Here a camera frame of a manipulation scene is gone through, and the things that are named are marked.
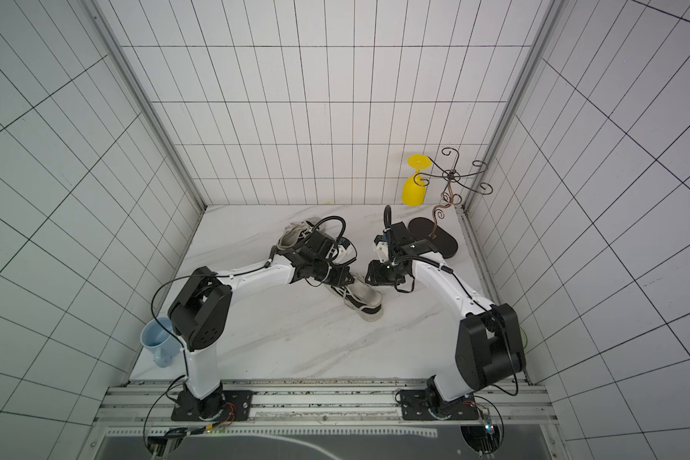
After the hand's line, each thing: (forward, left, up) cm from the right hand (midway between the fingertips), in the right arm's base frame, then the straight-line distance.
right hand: (373, 273), depth 86 cm
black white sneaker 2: (-7, +3, -4) cm, 8 cm away
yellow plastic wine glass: (+28, -13, +12) cm, 33 cm away
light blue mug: (-20, +64, -9) cm, 68 cm away
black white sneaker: (+18, +30, -5) cm, 35 cm away
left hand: (-2, +7, -3) cm, 9 cm away
